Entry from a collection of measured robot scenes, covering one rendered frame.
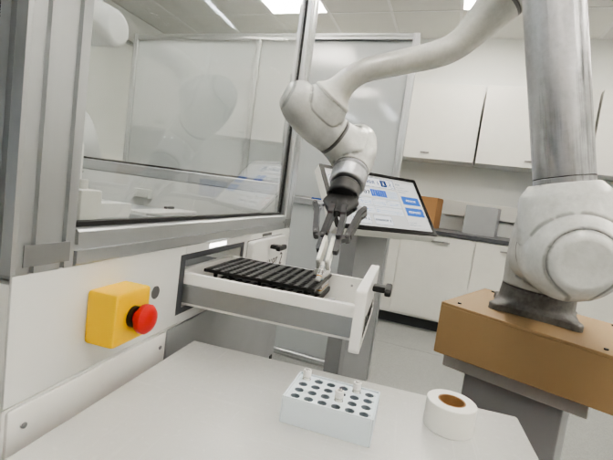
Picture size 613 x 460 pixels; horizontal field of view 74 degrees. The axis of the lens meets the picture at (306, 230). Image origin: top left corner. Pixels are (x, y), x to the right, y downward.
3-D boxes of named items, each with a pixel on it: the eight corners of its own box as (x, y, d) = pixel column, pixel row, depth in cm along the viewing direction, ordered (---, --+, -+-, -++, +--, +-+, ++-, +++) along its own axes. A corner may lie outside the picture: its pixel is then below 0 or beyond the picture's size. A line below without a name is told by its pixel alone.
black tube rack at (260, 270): (327, 301, 91) (332, 273, 90) (309, 323, 74) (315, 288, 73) (236, 283, 96) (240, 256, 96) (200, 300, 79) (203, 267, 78)
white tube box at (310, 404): (377, 415, 60) (380, 391, 59) (369, 448, 51) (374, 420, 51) (296, 393, 63) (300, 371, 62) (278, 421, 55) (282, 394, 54)
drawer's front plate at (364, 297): (372, 311, 94) (379, 265, 93) (358, 355, 66) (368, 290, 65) (365, 309, 95) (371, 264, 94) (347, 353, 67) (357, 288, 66)
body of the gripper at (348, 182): (363, 199, 99) (356, 227, 94) (329, 195, 102) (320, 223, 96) (363, 176, 94) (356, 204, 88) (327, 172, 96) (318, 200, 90)
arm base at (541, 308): (574, 312, 101) (579, 291, 101) (584, 334, 82) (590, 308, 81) (495, 293, 110) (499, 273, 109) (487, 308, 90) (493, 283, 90)
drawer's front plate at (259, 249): (282, 267, 132) (286, 235, 131) (249, 284, 104) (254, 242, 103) (277, 266, 133) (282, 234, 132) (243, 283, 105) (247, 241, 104)
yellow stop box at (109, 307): (150, 334, 58) (155, 286, 58) (116, 351, 51) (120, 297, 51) (120, 327, 59) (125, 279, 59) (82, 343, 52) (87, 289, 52)
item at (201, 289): (365, 305, 93) (368, 279, 93) (349, 341, 68) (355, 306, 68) (207, 275, 102) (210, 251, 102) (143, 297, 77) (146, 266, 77)
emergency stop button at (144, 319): (159, 330, 56) (161, 302, 56) (140, 339, 52) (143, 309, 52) (140, 326, 57) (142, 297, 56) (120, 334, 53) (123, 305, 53)
